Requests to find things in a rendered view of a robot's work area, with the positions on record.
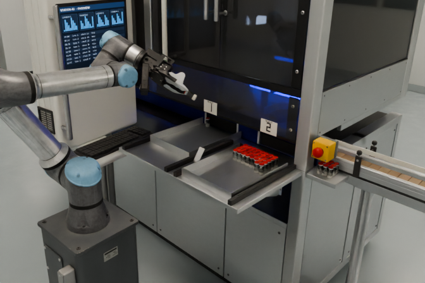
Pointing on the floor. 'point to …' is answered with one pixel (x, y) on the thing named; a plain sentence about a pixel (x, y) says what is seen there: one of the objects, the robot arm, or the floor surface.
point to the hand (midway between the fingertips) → (183, 91)
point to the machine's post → (309, 114)
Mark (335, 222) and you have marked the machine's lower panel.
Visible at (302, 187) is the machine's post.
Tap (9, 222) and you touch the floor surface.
